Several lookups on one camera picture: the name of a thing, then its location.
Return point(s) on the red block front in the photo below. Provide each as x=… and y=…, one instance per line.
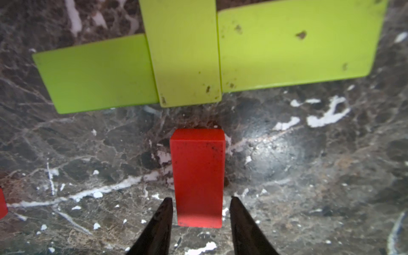
x=3, y=205

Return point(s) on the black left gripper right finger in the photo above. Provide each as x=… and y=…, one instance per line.
x=248, y=239

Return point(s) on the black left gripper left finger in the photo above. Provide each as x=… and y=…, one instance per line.
x=155, y=238

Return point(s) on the red block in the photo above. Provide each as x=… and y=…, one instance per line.
x=198, y=162
x=3, y=205

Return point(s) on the green block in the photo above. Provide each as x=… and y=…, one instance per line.
x=183, y=43
x=283, y=43
x=106, y=74

